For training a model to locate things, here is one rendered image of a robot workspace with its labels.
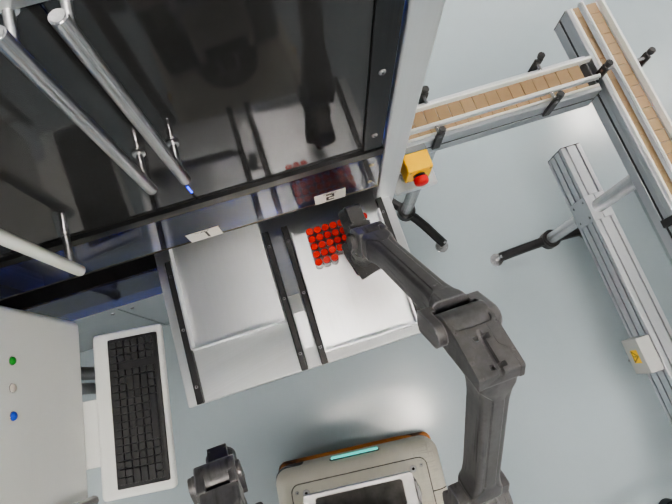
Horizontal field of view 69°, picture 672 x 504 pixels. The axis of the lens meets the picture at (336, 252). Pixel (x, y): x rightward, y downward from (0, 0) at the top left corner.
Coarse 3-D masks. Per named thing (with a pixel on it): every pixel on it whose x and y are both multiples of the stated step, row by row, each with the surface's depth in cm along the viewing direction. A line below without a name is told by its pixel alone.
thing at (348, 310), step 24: (312, 264) 138; (312, 288) 136; (336, 288) 136; (360, 288) 136; (384, 288) 136; (336, 312) 135; (360, 312) 134; (384, 312) 134; (408, 312) 134; (336, 336) 133; (360, 336) 133
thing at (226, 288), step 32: (256, 224) 138; (192, 256) 139; (224, 256) 139; (256, 256) 139; (192, 288) 137; (224, 288) 137; (256, 288) 137; (192, 320) 135; (224, 320) 134; (256, 320) 134
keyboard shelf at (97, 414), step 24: (96, 336) 142; (120, 336) 142; (96, 360) 140; (96, 384) 138; (96, 408) 137; (168, 408) 137; (96, 432) 135; (168, 432) 135; (96, 456) 134; (168, 480) 131
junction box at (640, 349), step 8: (640, 336) 166; (648, 336) 165; (624, 344) 171; (632, 344) 167; (640, 344) 164; (648, 344) 164; (632, 352) 168; (640, 352) 164; (648, 352) 163; (656, 352) 163; (632, 360) 170; (640, 360) 165; (648, 360) 163; (656, 360) 162; (640, 368) 167; (648, 368) 162; (656, 368) 162
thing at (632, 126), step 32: (576, 32) 151; (608, 32) 151; (608, 64) 140; (640, 64) 146; (608, 96) 146; (640, 96) 148; (608, 128) 150; (640, 128) 142; (640, 160) 141; (640, 192) 145
